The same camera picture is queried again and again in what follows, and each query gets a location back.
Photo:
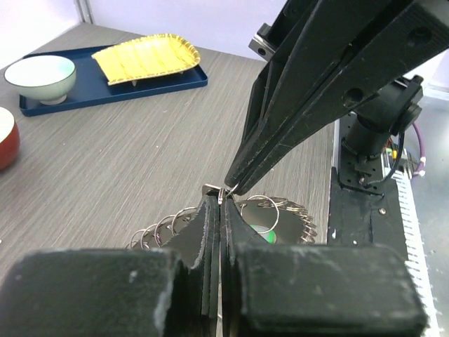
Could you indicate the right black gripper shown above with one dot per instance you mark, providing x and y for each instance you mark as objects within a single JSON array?
[{"x": 264, "y": 42}]

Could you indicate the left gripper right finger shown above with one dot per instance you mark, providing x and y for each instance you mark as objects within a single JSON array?
[{"x": 312, "y": 290}]

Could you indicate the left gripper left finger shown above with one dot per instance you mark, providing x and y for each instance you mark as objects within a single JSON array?
[{"x": 166, "y": 291}]

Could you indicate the metal key organizer disc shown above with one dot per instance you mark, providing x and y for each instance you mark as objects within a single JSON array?
[{"x": 290, "y": 221}]

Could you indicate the key with black tag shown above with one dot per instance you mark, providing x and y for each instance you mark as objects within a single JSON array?
[{"x": 215, "y": 191}]

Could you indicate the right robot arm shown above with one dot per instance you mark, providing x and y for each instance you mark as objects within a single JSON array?
[{"x": 382, "y": 119}]

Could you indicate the yellow woven mat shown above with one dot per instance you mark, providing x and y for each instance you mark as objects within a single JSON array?
[{"x": 147, "y": 57}]

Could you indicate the blue tray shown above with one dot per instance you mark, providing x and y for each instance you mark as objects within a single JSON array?
[{"x": 91, "y": 86}]

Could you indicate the red white bowl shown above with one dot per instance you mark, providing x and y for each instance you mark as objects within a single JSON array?
[{"x": 10, "y": 139}]

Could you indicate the light green bowl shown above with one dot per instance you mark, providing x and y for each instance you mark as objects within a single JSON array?
[{"x": 45, "y": 78}]

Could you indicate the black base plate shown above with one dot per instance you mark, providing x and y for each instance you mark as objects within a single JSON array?
[{"x": 362, "y": 210}]

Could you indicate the white slotted cable duct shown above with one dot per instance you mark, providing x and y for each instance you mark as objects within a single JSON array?
[{"x": 416, "y": 263}]

